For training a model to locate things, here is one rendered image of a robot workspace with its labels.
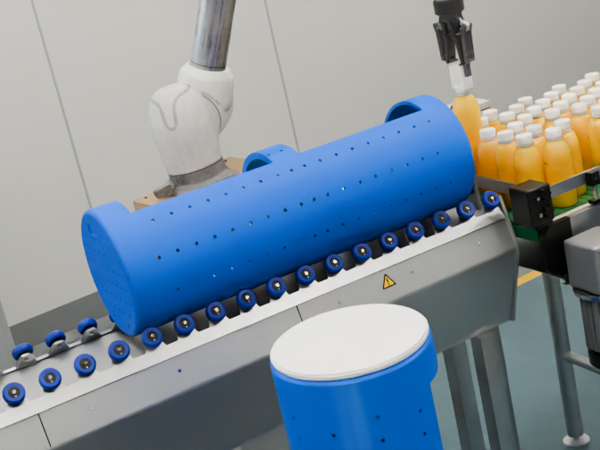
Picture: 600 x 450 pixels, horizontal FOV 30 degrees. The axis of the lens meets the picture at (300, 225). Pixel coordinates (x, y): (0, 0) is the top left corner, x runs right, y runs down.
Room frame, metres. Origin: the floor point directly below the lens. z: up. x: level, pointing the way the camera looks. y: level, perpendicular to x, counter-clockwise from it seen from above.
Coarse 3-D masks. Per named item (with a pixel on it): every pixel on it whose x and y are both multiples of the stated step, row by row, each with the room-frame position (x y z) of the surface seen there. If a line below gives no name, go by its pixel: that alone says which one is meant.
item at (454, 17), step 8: (448, 0) 2.75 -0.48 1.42; (456, 0) 2.75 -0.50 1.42; (440, 8) 2.76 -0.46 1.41; (448, 8) 2.75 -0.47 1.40; (456, 8) 2.75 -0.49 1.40; (440, 16) 2.81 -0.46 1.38; (448, 16) 2.78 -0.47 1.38; (456, 16) 2.75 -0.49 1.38; (440, 24) 2.81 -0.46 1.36; (456, 24) 2.75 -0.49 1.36; (448, 32) 2.79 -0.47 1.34; (456, 32) 2.76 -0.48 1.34
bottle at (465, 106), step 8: (456, 96) 2.79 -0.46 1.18; (464, 96) 2.77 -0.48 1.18; (472, 96) 2.77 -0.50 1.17; (456, 104) 2.77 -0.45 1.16; (464, 104) 2.76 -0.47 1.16; (472, 104) 2.76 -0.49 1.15; (456, 112) 2.77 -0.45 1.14; (464, 112) 2.75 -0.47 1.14; (472, 112) 2.75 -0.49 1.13; (464, 120) 2.75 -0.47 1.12; (472, 120) 2.75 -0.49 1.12; (480, 120) 2.77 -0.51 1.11; (464, 128) 2.76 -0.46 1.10; (472, 128) 2.75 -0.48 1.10; (480, 128) 2.76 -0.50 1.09; (472, 136) 2.75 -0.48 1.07; (472, 144) 2.75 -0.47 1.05; (472, 152) 2.75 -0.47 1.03
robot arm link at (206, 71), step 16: (208, 0) 3.05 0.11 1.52; (224, 0) 3.05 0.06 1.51; (208, 16) 3.05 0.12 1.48; (224, 16) 3.05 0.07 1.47; (208, 32) 3.05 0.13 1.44; (224, 32) 3.06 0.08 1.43; (192, 48) 3.10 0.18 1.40; (208, 48) 3.06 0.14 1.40; (224, 48) 3.08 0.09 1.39; (192, 64) 3.09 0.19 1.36; (208, 64) 3.06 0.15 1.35; (224, 64) 3.09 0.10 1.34; (192, 80) 3.05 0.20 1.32; (208, 80) 3.05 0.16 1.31; (224, 80) 3.07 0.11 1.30; (208, 96) 3.04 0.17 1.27; (224, 96) 3.06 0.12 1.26; (224, 112) 3.06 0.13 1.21
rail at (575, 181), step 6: (594, 168) 2.57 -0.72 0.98; (582, 174) 2.55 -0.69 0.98; (564, 180) 2.53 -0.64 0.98; (570, 180) 2.53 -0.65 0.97; (576, 180) 2.54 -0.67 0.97; (582, 180) 2.55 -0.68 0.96; (552, 186) 2.51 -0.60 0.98; (558, 186) 2.52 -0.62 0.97; (564, 186) 2.52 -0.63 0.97; (570, 186) 2.53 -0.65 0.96; (576, 186) 2.54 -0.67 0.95; (552, 192) 2.51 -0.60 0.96; (558, 192) 2.51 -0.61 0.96; (564, 192) 2.52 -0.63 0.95
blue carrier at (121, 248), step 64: (384, 128) 2.48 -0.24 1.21; (448, 128) 2.50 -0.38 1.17; (192, 192) 2.28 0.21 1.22; (256, 192) 2.29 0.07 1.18; (320, 192) 2.33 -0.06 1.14; (384, 192) 2.39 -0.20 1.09; (448, 192) 2.48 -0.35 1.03; (128, 256) 2.14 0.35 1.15; (192, 256) 2.19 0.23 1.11; (256, 256) 2.25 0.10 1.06; (320, 256) 2.36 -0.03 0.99; (128, 320) 2.20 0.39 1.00
